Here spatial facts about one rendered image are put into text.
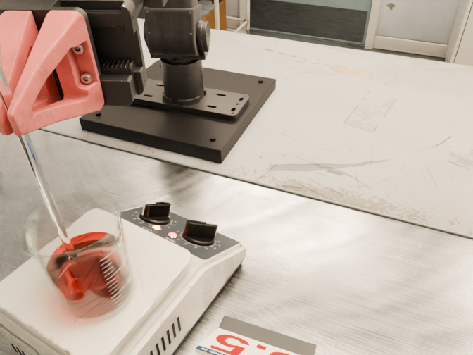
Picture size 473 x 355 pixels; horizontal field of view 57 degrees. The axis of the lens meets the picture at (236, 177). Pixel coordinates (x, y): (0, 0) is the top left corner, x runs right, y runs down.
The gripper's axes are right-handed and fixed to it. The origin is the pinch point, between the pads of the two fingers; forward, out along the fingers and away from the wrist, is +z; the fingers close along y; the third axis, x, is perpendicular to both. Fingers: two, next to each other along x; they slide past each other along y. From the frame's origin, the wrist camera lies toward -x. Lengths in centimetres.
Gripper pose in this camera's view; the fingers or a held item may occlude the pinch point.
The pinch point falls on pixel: (13, 117)
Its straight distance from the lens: 27.2
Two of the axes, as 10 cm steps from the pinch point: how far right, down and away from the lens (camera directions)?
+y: 10.0, 0.3, -0.6
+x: 0.2, 7.5, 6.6
